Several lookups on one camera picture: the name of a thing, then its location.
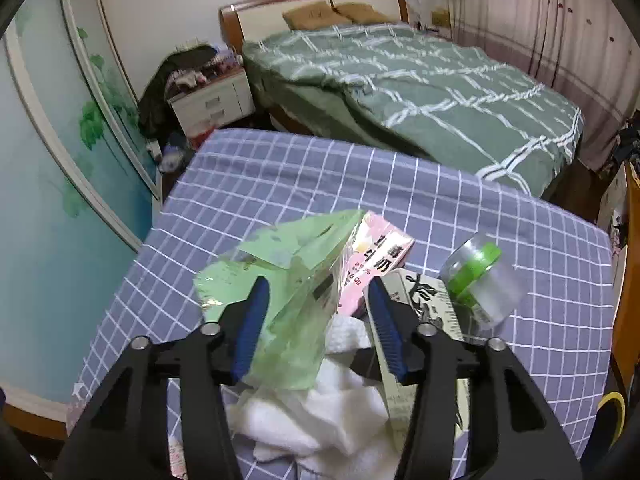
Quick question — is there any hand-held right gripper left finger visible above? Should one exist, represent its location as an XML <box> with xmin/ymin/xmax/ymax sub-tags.
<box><xmin>54</xmin><ymin>275</ymin><xmax>273</xmax><ymax>480</ymax></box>

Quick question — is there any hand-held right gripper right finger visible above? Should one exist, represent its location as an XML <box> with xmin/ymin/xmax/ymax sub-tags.
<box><xmin>367</xmin><ymin>276</ymin><xmax>583</xmax><ymax>480</ymax></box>

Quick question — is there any beige carton with black print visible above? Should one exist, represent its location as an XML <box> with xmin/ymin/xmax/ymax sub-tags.
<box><xmin>367</xmin><ymin>267</ymin><xmax>473</xmax><ymax>453</ymax></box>

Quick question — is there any green plastic packet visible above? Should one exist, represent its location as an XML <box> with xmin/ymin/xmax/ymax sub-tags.
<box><xmin>194</xmin><ymin>210</ymin><xmax>368</xmax><ymax>392</ymax></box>

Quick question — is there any pink strawberry milk carton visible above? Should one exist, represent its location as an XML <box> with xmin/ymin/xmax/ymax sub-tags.
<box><xmin>336</xmin><ymin>211</ymin><xmax>416</xmax><ymax>320</ymax></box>

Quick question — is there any white towel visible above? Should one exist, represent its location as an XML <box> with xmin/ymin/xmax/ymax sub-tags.
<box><xmin>225</xmin><ymin>314</ymin><xmax>416</xmax><ymax>480</ymax></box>

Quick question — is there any silver can with green lid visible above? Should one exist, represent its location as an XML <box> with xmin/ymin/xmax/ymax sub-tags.
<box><xmin>439</xmin><ymin>232</ymin><xmax>527</xmax><ymax>333</ymax></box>

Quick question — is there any yellow-rimmed trash bin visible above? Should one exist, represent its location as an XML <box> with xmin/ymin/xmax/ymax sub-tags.
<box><xmin>580</xmin><ymin>391</ymin><xmax>626</xmax><ymax>466</ymax></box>

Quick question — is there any white plastic bag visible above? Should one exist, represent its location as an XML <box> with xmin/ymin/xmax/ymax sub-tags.
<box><xmin>162</xmin><ymin>142</ymin><xmax>193</xmax><ymax>171</ymax></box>

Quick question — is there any white nightstand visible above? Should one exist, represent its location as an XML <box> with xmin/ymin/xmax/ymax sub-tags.
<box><xmin>167</xmin><ymin>67</ymin><xmax>256</xmax><ymax>138</ymax></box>

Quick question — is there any wardrobe sliding door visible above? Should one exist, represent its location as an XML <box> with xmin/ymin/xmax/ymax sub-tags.
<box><xmin>0</xmin><ymin>0</ymin><xmax>163</xmax><ymax>411</ymax></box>

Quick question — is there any wooden desk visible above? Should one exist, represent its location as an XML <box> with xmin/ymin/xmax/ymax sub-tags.
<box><xmin>597</xmin><ymin>160</ymin><xmax>640</xmax><ymax>396</ymax></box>

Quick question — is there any dark clothes heap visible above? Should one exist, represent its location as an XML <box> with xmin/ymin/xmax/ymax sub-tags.
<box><xmin>137</xmin><ymin>45</ymin><xmax>218</xmax><ymax>138</ymax></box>

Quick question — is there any bed with green duvet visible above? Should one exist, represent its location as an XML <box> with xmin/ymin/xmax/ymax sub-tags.
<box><xmin>241</xmin><ymin>22</ymin><xmax>585</xmax><ymax>198</ymax></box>

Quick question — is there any pink clutter pile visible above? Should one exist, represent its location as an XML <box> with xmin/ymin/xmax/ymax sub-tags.
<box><xmin>170</xmin><ymin>55</ymin><xmax>246</xmax><ymax>93</ymax></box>

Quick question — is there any pile of mixed clothes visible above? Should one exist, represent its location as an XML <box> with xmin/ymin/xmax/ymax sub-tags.
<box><xmin>615</xmin><ymin>115</ymin><xmax>640</xmax><ymax>171</ymax></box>

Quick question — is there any brown pillow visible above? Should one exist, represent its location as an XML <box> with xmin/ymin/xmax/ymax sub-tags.
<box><xmin>282</xmin><ymin>1</ymin><xmax>351</xmax><ymax>31</ymax></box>
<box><xmin>332</xmin><ymin>2</ymin><xmax>396</xmax><ymax>25</ymax></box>

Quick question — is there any striped curtain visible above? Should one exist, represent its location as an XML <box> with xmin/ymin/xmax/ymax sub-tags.
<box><xmin>440</xmin><ymin>0</ymin><xmax>640</xmax><ymax>171</ymax></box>

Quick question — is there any wooden bed frame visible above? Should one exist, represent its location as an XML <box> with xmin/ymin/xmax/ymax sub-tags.
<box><xmin>219</xmin><ymin>0</ymin><xmax>411</xmax><ymax>53</ymax></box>

